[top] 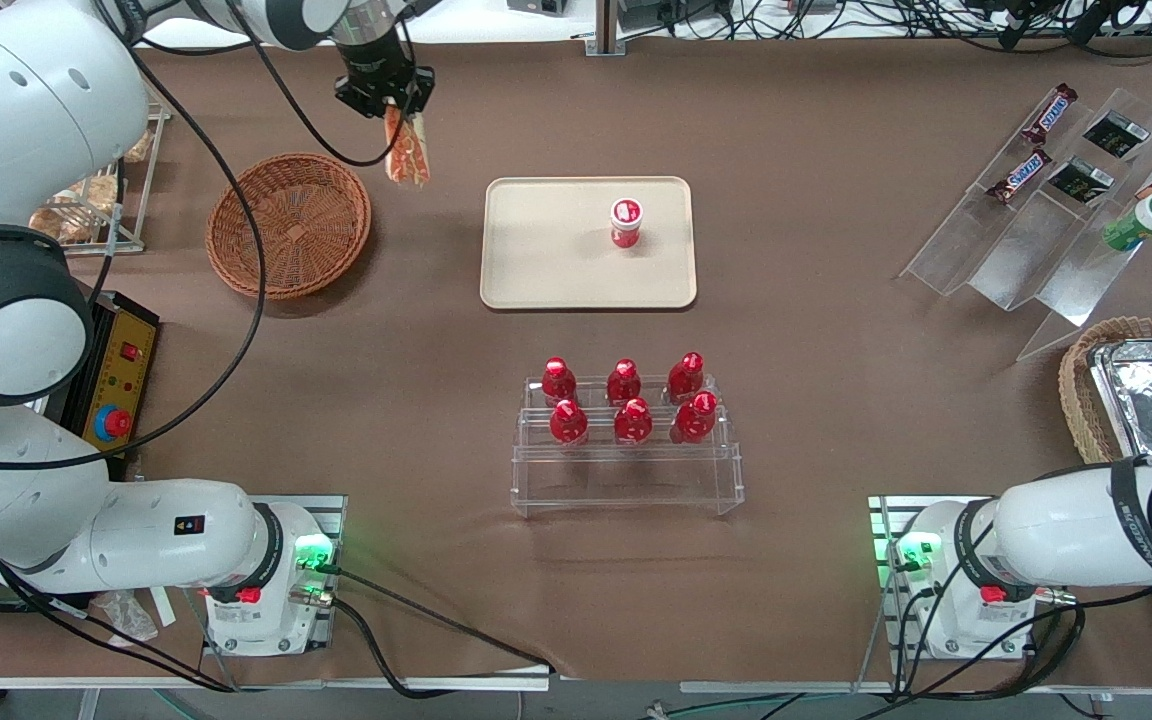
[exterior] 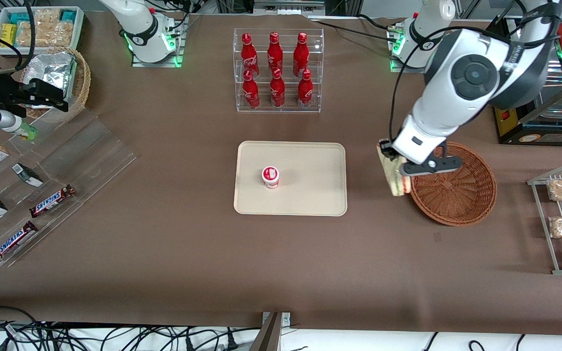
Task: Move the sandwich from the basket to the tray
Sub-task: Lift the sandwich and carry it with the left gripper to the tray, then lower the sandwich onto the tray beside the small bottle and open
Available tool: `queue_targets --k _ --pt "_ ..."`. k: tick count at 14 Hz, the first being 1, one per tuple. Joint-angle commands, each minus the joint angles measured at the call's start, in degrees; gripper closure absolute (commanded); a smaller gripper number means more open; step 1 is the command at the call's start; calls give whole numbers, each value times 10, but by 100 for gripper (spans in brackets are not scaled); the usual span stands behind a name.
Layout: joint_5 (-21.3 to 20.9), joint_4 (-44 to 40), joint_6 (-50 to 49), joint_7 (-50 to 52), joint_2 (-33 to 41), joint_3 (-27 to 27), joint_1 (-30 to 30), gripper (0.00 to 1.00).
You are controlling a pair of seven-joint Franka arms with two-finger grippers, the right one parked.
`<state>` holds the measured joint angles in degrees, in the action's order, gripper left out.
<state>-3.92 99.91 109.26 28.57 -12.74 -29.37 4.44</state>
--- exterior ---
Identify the clear bag of crackers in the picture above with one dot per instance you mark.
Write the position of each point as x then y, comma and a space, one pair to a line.
54, 34
46, 15

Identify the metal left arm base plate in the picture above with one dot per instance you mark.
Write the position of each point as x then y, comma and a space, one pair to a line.
398, 63

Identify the snickers chocolate bar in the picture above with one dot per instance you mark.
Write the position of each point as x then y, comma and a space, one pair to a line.
13, 242
51, 201

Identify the clear acrylic bottle rack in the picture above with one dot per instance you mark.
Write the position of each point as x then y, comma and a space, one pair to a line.
286, 109

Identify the black hot food case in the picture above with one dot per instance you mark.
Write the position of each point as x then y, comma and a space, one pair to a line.
554, 129

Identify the red cola bottle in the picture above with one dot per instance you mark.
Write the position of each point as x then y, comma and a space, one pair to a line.
277, 92
305, 92
248, 53
301, 53
250, 92
274, 51

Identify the clear acrylic stepped stand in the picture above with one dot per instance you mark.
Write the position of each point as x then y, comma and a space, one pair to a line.
86, 156

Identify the triangle sandwich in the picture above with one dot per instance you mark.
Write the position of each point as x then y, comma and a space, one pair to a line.
395, 180

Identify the brown wicker basket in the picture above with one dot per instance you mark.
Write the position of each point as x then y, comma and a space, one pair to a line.
456, 200

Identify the brown table cover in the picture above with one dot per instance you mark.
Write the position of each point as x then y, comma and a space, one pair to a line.
164, 273

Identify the beige plastic tray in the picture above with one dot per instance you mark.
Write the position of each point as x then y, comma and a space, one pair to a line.
310, 180

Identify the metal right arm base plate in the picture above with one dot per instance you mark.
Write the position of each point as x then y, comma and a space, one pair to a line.
176, 58

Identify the light wicker basket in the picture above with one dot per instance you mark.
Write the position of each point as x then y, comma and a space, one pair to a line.
82, 83

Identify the silver foil bag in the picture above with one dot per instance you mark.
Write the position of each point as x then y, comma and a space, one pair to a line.
51, 68

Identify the metal clamp bracket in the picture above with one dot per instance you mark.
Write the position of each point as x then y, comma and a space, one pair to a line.
273, 331

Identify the teal snack packet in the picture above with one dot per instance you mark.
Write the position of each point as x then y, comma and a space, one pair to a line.
68, 16
20, 18

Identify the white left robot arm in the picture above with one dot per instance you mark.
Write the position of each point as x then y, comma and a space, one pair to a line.
476, 73

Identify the red white yogurt cup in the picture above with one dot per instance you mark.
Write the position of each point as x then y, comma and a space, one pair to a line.
270, 176

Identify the white plastic bin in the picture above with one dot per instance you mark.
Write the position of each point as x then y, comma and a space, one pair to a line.
78, 29

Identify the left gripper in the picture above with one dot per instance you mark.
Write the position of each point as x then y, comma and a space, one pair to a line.
386, 147

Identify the yellow snack box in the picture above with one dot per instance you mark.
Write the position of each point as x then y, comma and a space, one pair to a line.
9, 35

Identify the aluminium frame profile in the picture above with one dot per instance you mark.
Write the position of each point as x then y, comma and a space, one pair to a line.
288, 7

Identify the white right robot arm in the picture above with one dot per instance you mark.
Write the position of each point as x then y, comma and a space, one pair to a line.
139, 24

